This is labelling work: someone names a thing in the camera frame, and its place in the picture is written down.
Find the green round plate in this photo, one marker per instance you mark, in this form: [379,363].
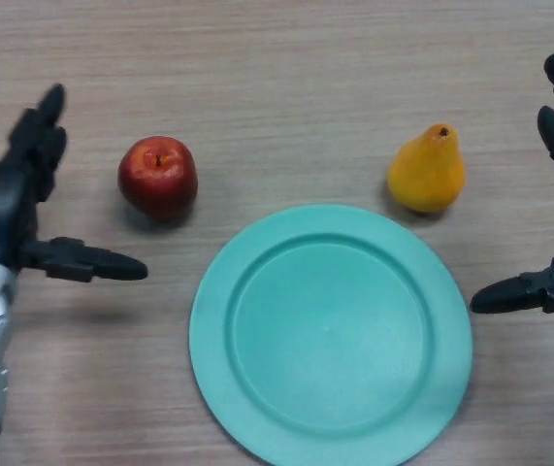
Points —
[330,340]

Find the yellow pear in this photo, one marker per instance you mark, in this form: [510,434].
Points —
[427,175]

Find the red apple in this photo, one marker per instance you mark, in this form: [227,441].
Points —
[157,182]

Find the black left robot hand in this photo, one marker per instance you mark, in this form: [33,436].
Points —
[0,209]

